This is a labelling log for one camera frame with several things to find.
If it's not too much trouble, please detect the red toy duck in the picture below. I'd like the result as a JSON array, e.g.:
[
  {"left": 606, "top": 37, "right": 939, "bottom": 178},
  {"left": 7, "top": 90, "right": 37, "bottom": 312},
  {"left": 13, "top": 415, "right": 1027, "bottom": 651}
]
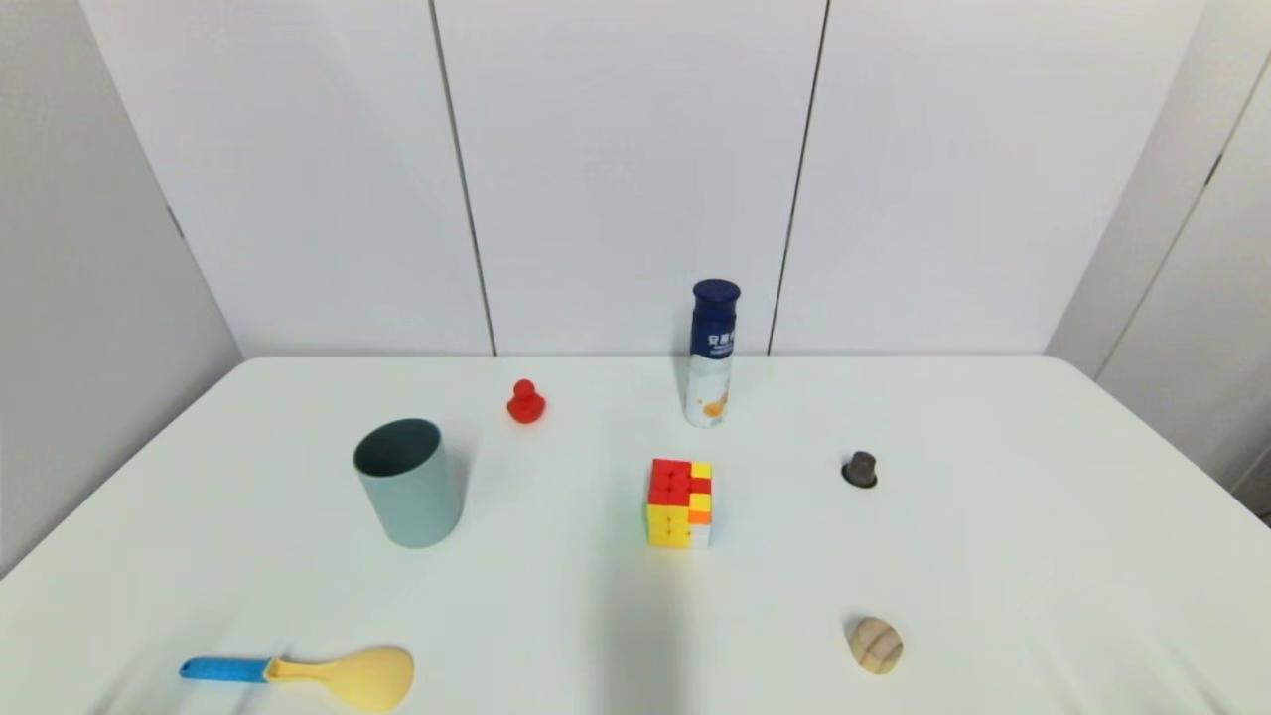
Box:
[{"left": 506, "top": 379, "right": 547, "bottom": 426}]

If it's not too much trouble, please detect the blue and white bottle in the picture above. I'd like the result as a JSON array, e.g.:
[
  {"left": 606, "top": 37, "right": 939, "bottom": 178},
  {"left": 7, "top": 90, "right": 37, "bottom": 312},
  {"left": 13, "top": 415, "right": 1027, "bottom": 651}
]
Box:
[{"left": 684, "top": 279, "right": 742, "bottom": 429}]

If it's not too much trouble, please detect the multicolour puzzle cube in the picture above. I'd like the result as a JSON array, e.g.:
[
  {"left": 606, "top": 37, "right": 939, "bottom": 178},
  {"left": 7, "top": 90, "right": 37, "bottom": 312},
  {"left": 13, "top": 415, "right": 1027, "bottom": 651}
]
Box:
[{"left": 645, "top": 458, "right": 714, "bottom": 550}]

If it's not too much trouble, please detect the teal cylindrical cup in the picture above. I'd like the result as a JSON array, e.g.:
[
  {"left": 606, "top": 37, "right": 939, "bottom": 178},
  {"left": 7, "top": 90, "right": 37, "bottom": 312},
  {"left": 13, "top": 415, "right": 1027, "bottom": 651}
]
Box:
[{"left": 353, "top": 418, "right": 465, "bottom": 549}]

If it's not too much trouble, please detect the round wooden block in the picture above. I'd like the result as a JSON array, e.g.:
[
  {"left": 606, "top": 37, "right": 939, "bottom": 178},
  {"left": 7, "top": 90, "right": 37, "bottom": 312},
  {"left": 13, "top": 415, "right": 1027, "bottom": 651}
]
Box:
[{"left": 848, "top": 617, "right": 905, "bottom": 676}]

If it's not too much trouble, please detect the yellow rice spoon blue handle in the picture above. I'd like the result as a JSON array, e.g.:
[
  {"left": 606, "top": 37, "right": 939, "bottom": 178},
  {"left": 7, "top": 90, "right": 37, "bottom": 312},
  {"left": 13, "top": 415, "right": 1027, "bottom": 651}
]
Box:
[{"left": 179, "top": 646, "right": 416, "bottom": 714}]

